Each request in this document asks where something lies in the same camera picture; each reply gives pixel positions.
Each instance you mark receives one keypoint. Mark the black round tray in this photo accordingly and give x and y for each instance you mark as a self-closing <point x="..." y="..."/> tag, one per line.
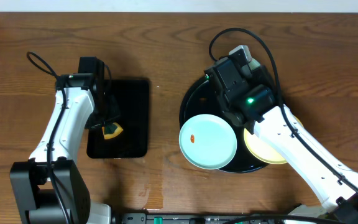
<point x="200" y="99"/>

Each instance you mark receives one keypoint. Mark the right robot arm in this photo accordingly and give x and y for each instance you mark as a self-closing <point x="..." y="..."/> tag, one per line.
<point x="250" y="98"/>

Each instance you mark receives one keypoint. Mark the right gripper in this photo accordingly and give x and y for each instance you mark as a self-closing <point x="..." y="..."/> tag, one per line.
<point x="262" y="75"/>

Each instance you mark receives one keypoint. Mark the yellow plate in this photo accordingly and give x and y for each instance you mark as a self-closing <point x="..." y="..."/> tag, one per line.
<point x="259" y="149"/>

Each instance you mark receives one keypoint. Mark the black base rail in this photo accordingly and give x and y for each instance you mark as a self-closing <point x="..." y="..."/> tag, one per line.
<point x="143" y="218"/>

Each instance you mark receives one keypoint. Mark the light blue plate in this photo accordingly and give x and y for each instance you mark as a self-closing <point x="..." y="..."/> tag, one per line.
<point x="207" y="141"/>
<point x="253" y="64"/>

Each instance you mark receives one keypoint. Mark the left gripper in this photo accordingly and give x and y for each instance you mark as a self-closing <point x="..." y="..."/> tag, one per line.
<point x="115" y="112"/>

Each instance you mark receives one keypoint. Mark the black rectangular tray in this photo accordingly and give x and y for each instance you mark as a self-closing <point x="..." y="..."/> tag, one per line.
<point x="133" y="97"/>

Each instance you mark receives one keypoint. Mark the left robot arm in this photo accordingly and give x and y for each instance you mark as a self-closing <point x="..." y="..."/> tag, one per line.
<point x="48" y="187"/>

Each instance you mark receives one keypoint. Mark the yellow green sponge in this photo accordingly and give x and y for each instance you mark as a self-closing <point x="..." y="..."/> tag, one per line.
<point x="111" y="131"/>

